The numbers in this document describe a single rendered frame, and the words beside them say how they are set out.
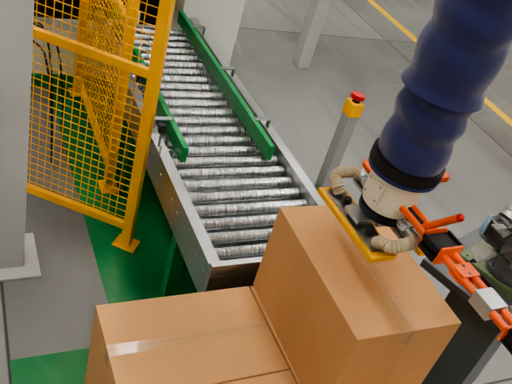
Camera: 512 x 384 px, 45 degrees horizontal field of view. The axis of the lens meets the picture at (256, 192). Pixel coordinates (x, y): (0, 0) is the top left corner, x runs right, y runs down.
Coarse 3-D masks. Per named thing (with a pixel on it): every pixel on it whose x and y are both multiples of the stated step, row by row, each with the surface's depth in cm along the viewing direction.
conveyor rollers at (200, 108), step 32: (192, 64) 384; (192, 96) 354; (224, 96) 362; (192, 128) 324; (224, 128) 332; (192, 160) 302; (224, 160) 309; (256, 160) 317; (224, 192) 287; (256, 192) 294; (288, 192) 301; (224, 224) 271; (256, 224) 279; (224, 256) 256
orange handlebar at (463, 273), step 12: (444, 180) 207; (408, 216) 184; (420, 216) 185; (420, 228) 180; (456, 252) 175; (456, 264) 169; (468, 264) 171; (456, 276) 168; (468, 276) 167; (468, 288) 165; (480, 288) 166; (492, 312) 158; (504, 312) 160; (504, 324) 156
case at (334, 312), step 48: (288, 240) 217; (336, 240) 215; (288, 288) 218; (336, 288) 196; (384, 288) 202; (432, 288) 208; (288, 336) 219; (336, 336) 191; (384, 336) 185; (432, 336) 196
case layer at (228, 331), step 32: (96, 320) 218; (128, 320) 216; (160, 320) 220; (192, 320) 223; (224, 320) 227; (256, 320) 231; (96, 352) 220; (128, 352) 206; (160, 352) 209; (192, 352) 212; (224, 352) 216; (256, 352) 219
